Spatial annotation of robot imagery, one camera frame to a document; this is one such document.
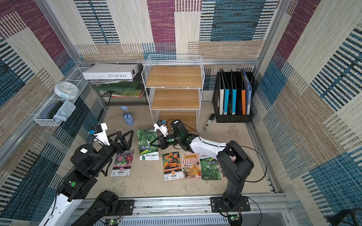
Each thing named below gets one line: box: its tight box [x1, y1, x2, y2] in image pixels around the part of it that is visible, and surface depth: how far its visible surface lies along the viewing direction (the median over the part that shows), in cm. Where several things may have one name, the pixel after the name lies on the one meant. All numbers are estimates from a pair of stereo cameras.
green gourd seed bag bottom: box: [137, 128, 160, 161], surface depth 79 cm
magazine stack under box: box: [88, 79, 134, 85], surface depth 81 cm
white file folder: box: [219, 70, 225, 116], surface depth 96 cm
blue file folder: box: [242, 68, 253, 116], surface depth 93 cm
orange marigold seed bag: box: [161, 151, 184, 182], surface depth 89 cm
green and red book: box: [111, 89, 143, 98], surface depth 101 cm
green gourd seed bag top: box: [200, 157, 222, 181], surface depth 87 cm
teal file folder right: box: [230, 69, 238, 116], surface depth 93 cm
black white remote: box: [202, 113, 215, 133], surface depth 104 cm
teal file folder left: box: [221, 68, 230, 115], surface depth 93 cm
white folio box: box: [82, 64, 140, 80], surface depth 82 cm
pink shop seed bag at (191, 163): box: [181, 152, 202, 179], surface depth 89 cm
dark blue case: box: [41, 100, 64, 119], surface depth 67 cm
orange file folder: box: [241, 69, 247, 116], surface depth 93 cm
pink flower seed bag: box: [110, 149, 135, 178], surface depth 89 cm
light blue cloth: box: [53, 99, 76, 123], surface depth 70 cm
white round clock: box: [53, 80, 80, 100], surface depth 76 cm
